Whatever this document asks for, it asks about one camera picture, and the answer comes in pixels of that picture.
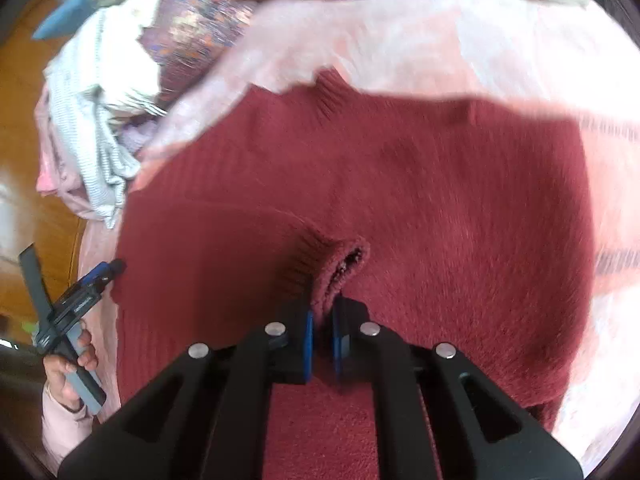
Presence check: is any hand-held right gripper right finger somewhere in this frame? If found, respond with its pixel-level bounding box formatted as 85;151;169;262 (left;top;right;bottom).
331;296;585;480

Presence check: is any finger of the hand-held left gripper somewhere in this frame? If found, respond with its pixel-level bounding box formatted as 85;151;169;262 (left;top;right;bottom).
75;259;127;297

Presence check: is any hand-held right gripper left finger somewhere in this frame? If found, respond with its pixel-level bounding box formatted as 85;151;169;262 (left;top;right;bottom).
57;301;315;480

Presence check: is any dark red knit sweater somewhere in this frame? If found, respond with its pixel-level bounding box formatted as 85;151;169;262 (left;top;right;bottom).
111;71;597;480

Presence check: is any person's left forearm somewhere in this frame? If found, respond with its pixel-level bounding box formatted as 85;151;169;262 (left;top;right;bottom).
40;384;98;468

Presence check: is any person's left hand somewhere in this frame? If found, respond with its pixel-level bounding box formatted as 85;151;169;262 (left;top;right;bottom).
43;326;101;412

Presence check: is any pale pink cloth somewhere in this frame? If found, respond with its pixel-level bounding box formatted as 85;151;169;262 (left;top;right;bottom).
34;82;126;221

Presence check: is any white striped cloth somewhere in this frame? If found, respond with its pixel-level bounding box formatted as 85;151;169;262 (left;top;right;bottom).
44;0;168;231

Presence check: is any pink fleece blanket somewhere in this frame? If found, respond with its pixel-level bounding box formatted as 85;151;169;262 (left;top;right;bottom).
75;0;640;467

